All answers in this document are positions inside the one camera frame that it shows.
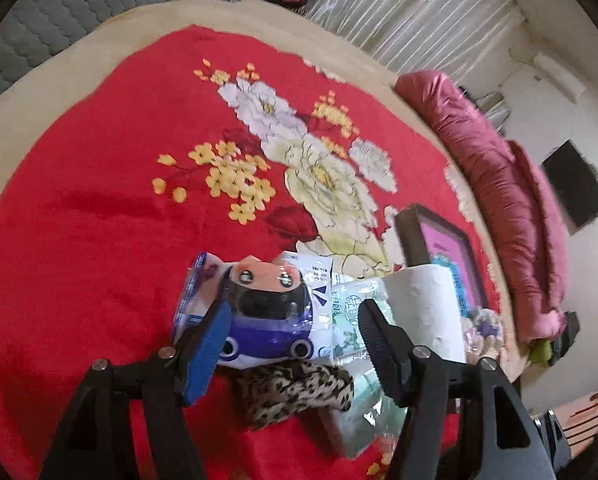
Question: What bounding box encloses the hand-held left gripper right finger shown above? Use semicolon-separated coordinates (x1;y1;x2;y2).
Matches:
357;299;554;480

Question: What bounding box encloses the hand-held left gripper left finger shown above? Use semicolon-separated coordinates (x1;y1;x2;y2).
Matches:
39;302;234;480

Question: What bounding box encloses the green floral tissue pack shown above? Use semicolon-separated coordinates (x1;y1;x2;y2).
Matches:
324;277;412;461

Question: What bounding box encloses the purple toy car plush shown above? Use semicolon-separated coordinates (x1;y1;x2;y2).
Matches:
218;255;316;371

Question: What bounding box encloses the brown box with pink inside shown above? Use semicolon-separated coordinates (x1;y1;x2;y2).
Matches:
394;204;490;318

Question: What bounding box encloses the blue and white packet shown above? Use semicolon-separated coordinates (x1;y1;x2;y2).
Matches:
171;252;230;341

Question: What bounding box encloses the white toilet paper roll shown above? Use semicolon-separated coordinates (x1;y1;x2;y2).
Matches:
381;264;467;366

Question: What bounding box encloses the green cloth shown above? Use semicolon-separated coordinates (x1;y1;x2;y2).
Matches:
526;340;552;367

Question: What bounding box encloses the leopard print scrunchie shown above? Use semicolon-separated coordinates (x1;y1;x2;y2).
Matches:
234;360;354;431

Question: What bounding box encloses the white packet with blue triangle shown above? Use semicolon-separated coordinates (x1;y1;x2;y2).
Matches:
279;251;337;361

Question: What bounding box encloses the dark cloth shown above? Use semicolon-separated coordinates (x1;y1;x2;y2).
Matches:
549;310;580;361

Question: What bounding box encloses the red floral blanket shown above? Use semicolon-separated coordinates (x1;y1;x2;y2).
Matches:
0;24;504;480

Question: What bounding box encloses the pink quilt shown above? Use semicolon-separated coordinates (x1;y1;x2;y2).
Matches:
395;71;570;346

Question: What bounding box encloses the black television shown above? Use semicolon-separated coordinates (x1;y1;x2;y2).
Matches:
541;140;598;236

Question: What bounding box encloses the white bag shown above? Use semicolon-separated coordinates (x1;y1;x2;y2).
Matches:
471;91;510;126

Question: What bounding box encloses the white air conditioner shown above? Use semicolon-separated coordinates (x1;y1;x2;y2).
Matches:
534;52;587;103

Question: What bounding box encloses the white curtain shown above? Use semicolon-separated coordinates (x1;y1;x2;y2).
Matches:
304;0;527;81

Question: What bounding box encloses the beige blanket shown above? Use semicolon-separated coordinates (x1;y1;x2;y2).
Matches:
0;0;530;396

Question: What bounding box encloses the grey quilted headboard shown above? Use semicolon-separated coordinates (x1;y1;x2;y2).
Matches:
0;0;234;116

